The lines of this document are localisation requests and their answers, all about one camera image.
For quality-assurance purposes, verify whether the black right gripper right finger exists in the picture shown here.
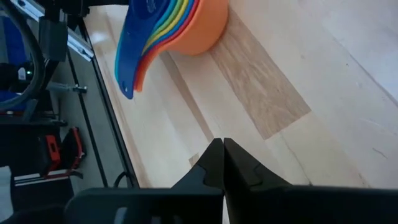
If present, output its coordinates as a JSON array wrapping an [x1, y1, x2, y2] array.
[[223, 138, 398, 224]]

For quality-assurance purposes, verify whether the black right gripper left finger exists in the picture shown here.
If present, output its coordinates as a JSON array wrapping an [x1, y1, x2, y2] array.
[[63, 138, 224, 224]]

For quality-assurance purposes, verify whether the orange plastic measuring cup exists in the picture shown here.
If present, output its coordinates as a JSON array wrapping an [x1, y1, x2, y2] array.
[[134, 0, 230, 93]]

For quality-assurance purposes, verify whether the red plastic measuring cup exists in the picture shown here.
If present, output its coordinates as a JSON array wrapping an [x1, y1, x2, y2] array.
[[133, 0, 201, 91]]

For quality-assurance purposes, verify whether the blue plastic measuring cup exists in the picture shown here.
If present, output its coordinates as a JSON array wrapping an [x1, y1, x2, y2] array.
[[144, 0, 196, 58]]

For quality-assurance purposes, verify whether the yellow plastic measuring cup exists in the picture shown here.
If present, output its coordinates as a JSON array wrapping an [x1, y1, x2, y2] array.
[[142, 0, 190, 57]]

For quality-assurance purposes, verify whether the green plastic measuring cup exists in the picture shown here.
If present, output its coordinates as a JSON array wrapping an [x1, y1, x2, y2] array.
[[141, 0, 184, 55]]

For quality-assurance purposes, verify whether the teal plastic measuring cup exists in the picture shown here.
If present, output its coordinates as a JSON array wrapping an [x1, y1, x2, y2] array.
[[114, 0, 178, 85]]

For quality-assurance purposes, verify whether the red and black case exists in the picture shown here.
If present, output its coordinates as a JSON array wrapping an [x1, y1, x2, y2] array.
[[39, 126, 86, 180]]

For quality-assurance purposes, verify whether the silver aluminium extrusion bar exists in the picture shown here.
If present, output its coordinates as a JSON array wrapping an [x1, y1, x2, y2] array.
[[11, 0, 95, 62]]

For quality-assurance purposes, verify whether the black aluminium table frame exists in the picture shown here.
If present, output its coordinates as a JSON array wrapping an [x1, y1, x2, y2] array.
[[67, 6, 141, 189]]

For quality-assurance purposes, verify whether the grey curved hose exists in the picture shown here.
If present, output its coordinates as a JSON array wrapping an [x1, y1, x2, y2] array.
[[0, 0, 47, 108]]

